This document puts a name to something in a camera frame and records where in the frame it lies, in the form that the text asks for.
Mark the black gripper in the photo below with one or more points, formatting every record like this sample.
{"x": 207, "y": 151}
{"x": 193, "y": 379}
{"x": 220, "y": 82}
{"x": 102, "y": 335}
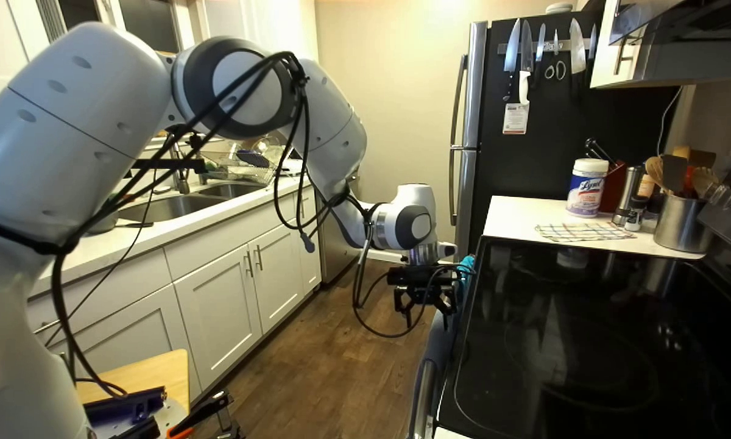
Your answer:
{"x": 420, "y": 287}

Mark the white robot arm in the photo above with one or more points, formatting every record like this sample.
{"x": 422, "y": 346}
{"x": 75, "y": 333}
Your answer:
{"x": 73, "y": 126}

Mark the bright blue striped towel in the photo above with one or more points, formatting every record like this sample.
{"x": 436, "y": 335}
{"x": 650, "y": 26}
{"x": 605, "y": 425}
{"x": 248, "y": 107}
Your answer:
{"x": 465, "y": 275}

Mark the stainless steel black-top stove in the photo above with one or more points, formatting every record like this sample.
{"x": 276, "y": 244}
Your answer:
{"x": 579, "y": 341}

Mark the patterned trivet mat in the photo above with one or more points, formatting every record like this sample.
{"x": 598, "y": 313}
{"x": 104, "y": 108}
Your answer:
{"x": 579, "y": 232}

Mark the white paper tag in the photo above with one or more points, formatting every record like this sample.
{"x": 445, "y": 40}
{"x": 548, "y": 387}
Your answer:
{"x": 515, "y": 118}

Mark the white wipes canister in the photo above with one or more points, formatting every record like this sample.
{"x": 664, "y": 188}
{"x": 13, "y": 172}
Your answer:
{"x": 586, "y": 187}

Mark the black refrigerator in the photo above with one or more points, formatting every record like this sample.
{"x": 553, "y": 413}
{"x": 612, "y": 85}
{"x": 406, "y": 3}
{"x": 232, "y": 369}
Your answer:
{"x": 526, "y": 59}

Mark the white sink-side cabinets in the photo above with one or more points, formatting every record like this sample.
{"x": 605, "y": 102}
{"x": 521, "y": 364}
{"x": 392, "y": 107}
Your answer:
{"x": 212, "y": 285}

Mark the stainless kitchen sink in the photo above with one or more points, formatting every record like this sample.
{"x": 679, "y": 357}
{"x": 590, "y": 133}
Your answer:
{"x": 175, "y": 207}

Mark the metal utensil holder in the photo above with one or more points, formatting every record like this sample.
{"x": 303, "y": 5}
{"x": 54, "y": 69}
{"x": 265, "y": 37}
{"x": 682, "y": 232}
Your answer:
{"x": 677, "y": 226}

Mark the range hood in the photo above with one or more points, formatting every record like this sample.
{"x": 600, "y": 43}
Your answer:
{"x": 688, "y": 46}

